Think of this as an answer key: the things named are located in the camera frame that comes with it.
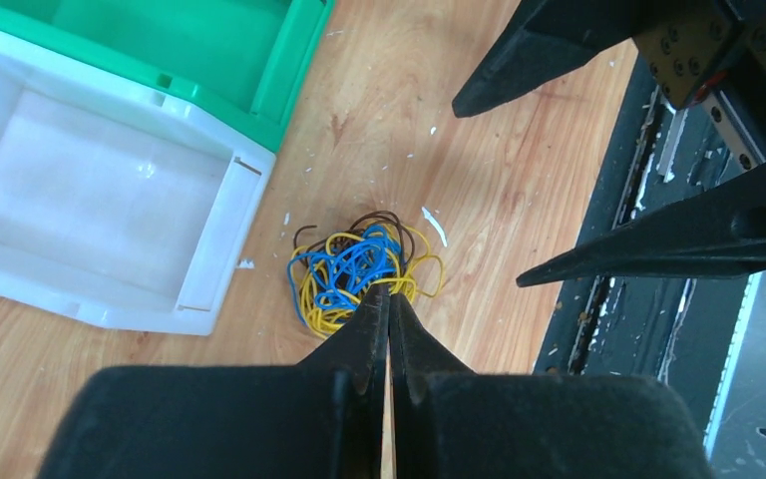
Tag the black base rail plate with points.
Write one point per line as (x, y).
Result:
(704, 337)

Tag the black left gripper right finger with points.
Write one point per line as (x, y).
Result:
(452, 422)

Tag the white plastic scrap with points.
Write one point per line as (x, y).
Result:
(430, 218)

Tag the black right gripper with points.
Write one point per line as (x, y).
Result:
(710, 54)

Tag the white plastic bin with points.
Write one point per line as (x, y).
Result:
(120, 206)

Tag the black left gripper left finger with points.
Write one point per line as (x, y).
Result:
(319, 418)

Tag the green plastic bin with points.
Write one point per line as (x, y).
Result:
(244, 62)

